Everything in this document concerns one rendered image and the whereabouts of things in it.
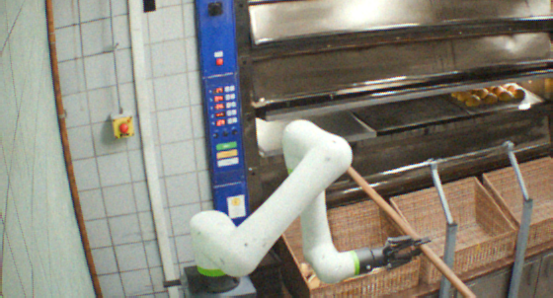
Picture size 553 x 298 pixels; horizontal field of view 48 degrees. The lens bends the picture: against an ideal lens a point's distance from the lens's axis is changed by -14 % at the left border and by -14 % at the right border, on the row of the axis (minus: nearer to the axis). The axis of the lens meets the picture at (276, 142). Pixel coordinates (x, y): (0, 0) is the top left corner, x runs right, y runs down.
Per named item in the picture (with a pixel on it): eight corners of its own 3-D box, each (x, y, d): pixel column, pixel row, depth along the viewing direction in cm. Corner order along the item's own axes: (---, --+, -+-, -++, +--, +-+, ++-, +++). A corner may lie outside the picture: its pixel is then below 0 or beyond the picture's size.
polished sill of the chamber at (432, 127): (256, 161, 333) (255, 153, 332) (545, 107, 380) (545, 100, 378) (260, 166, 328) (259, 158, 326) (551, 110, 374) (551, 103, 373)
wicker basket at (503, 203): (476, 217, 379) (480, 173, 369) (544, 195, 393) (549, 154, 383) (518, 254, 336) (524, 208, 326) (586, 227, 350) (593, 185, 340)
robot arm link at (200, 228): (210, 284, 215) (202, 233, 208) (189, 263, 228) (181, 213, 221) (247, 272, 221) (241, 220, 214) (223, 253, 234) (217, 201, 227)
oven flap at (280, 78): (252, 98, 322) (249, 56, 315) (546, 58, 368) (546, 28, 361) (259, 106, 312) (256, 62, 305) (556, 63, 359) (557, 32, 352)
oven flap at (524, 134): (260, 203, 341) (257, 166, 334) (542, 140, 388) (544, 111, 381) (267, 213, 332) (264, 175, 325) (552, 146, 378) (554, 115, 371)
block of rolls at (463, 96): (420, 78, 425) (420, 69, 423) (479, 70, 438) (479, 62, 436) (469, 108, 371) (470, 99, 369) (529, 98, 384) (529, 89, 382)
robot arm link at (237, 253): (219, 268, 198) (348, 133, 208) (194, 245, 211) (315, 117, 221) (245, 291, 205) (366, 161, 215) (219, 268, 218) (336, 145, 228)
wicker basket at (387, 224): (276, 267, 350) (273, 220, 340) (379, 243, 365) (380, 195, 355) (309, 318, 307) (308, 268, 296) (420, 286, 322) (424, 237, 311)
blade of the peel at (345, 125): (376, 136, 341) (376, 131, 340) (265, 157, 327) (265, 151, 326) (348, 111, 373) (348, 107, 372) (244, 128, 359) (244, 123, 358)
